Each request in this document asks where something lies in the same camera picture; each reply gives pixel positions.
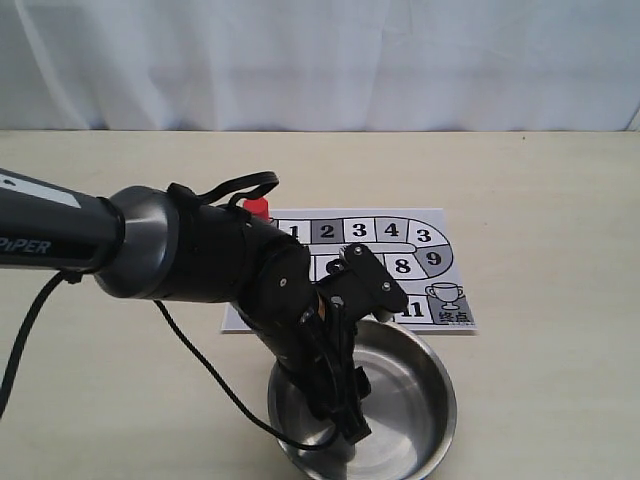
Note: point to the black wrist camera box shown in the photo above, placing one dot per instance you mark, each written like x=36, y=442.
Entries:
x=364, y=285

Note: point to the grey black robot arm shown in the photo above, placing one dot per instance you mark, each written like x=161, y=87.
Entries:
x=178, y=245

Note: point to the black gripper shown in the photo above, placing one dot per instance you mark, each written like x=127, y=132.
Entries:
x=313, y=342

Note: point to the red cylinder game piece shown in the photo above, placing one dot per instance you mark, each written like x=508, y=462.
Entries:
x=258, y=207

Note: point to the paper number game board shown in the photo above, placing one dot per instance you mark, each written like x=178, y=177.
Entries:
x=410, y=242

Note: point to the white backdrop curtain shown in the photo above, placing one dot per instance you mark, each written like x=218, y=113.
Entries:
x=320, y=65

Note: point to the stainless steel round bowl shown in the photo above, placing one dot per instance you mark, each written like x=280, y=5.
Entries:
x=411, y=411

